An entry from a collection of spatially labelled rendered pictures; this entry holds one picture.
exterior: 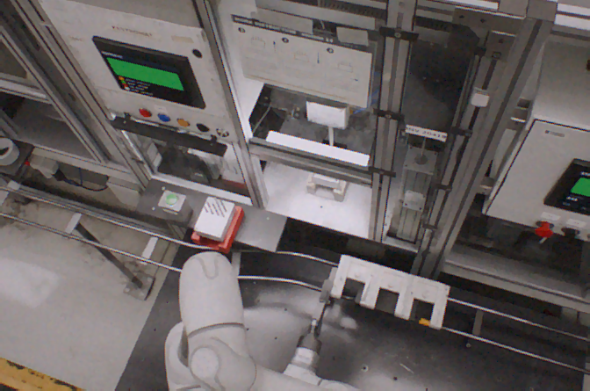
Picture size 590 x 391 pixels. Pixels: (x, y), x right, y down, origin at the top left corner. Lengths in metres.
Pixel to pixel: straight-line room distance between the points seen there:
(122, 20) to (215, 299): 0.65
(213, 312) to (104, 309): 1.78
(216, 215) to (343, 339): 0.63
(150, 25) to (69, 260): 2.08
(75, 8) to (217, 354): 0.83
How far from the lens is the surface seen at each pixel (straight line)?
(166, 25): 1.30
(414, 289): 1.95
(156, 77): 1.45
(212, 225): 1.92
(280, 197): 2.04
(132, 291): 3.02
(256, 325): 2.14
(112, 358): 2.99
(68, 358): 3.08
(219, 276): 1.36
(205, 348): 1.28
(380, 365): 2.09
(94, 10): 1.40
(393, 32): 1.08
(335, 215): 2.00
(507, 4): 1.02
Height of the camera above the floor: 2.74
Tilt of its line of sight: 61 degrees down
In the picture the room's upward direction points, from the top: 9 degrees counter-clockwise
